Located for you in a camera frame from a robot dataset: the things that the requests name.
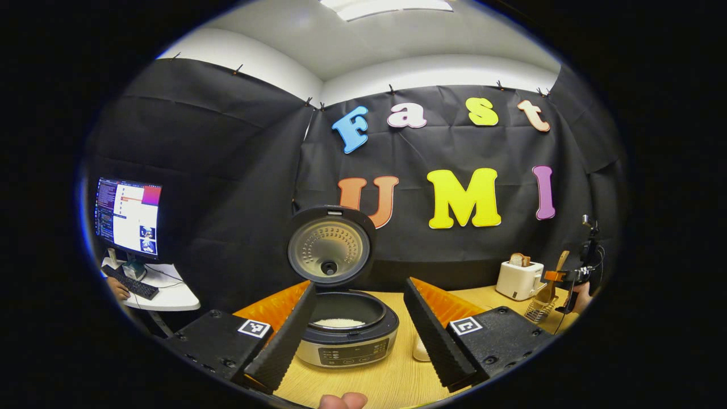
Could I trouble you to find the white side table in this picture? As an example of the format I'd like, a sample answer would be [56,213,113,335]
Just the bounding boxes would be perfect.
[102,258,200,336]

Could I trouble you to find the white toaster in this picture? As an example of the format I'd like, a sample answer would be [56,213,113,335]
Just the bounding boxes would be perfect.
[496,260,545,301]

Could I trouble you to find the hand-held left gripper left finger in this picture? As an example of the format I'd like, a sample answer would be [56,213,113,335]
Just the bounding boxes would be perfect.
[162,281,317,394]

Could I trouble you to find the wire mesh chopstick holder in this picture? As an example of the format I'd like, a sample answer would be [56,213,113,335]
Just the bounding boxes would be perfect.
[524,298,558,324]

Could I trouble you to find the computer monitor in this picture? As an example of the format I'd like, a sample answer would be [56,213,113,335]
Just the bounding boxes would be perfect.
[94,177,163,280]

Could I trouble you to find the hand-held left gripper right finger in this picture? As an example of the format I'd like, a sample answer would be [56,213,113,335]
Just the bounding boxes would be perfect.
[403,277,557,394]

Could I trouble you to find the black keyboard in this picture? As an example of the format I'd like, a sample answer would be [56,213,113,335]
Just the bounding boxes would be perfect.
[102,265,160,301]

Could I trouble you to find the wooden spoon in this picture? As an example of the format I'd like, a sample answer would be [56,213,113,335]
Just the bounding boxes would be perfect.
[534,251,570,303]

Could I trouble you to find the dark grey rice cooker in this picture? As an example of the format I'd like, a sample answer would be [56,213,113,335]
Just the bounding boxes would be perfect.
[287,205,400,369]

